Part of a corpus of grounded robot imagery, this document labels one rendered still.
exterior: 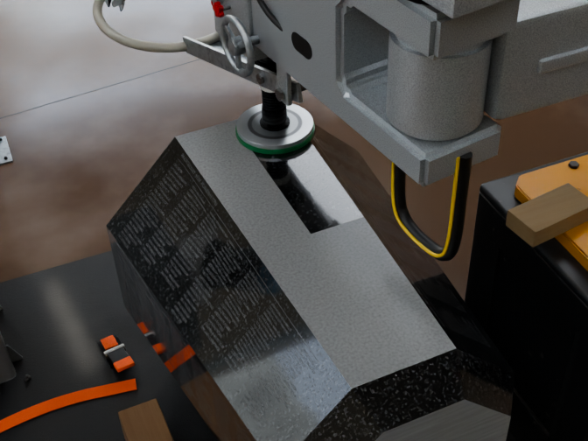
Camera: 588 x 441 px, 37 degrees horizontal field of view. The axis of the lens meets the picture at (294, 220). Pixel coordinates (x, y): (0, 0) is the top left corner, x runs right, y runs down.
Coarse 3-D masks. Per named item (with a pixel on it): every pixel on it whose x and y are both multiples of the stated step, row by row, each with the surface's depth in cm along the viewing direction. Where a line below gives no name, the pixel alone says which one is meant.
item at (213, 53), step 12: (192, 48) 262; (204, 48) 254; (216, 48) 249; (216, 60) 249; (252, 72) 230; (264, 72) 224; (264, 84) 226; (276, 84) 220; (300, 84) 215; (276, 96) 214; (300, 96) 212
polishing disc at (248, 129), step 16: (256, 112) 249; (288, 112) 249; (304, 112) 249; (240, 128) 244; (256, 128) 244; (288, 128) 243; (304, 128) 243; (256, 144) 238; (272, 144) 237; (288, 144) 238
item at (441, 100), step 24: (408, 48) 160; (480, 48) 159; (408, 72) 161; (432, 72) 159; (456, 72) 159; (480, 72) 162; (408, 96) 165; (432, 96) 162; (456, 96) 162; (480, 96) 166; (408, 120) 168; (432, 120) 165; (456, 120) 166; (480, 120) 171
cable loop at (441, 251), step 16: (464, 160) 171; (400, 176) 195; (464, 176) 173; (400, 192) 198; (464, 192) 176; (400, 208) 200; (464, 208) 179; (400, 224) 200; (416, 240) 197; (448, 240) 185; (432, 256) 195; (448, 256) 189
